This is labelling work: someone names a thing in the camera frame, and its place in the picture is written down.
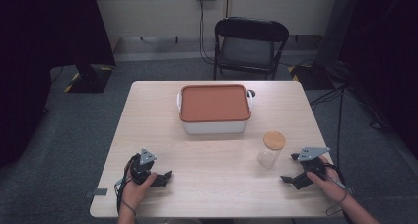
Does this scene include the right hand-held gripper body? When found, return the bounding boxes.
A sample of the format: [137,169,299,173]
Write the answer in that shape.
[291,146,331,181]

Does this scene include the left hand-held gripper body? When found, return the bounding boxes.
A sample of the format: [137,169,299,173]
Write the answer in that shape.
[129,147,159,186]

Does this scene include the glass jar with wooden lid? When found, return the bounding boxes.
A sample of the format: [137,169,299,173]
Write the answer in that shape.
[256,130,287,170]

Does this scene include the white storage box orange lid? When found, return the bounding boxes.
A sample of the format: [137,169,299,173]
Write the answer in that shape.
[176,83,254,135]

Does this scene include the person's left hand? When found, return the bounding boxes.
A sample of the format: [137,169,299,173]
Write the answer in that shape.
[120,164,158,209]

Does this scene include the person's right hand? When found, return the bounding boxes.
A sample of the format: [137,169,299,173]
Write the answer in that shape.
[307,156,349,205]

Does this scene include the grey tape piece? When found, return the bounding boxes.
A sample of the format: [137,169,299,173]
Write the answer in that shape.
[83,187,108,199]

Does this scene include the black stand base yellow stripes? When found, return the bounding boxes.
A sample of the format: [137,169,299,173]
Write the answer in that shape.
[288,63,333,90]
[63,64,115,94]

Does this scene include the black folding chair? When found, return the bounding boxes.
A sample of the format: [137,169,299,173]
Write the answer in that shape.
[212,16,290,81]

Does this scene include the dark curtain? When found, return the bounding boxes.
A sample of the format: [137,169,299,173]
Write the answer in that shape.
[0,0,116,168]
[338,0,418,159]

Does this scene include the grey upright panel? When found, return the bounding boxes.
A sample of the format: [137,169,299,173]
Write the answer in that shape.
[314,0,360,67]

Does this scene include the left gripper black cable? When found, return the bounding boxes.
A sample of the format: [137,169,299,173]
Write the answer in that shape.
[113,154,139,216]

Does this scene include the black floor cable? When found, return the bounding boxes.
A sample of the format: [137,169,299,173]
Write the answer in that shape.
[309,82,350,180]

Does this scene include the thin black wrist cord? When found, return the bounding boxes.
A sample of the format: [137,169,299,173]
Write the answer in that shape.
[324,190,349,217]

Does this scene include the black wall socket cable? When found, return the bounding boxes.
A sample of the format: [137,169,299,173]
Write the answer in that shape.
[198,0,215,66]

